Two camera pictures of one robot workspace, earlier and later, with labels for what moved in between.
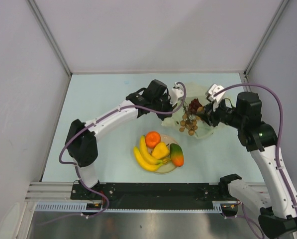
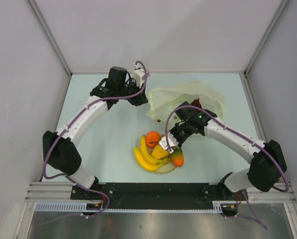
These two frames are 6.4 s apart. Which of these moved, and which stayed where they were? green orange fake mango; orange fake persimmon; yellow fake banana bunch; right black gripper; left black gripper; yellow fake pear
Moved: right black gripper; left black gripper
Stayed: yellow fake pear; yellow fake banana bunch; orange fake persimmon; green orange fake mango
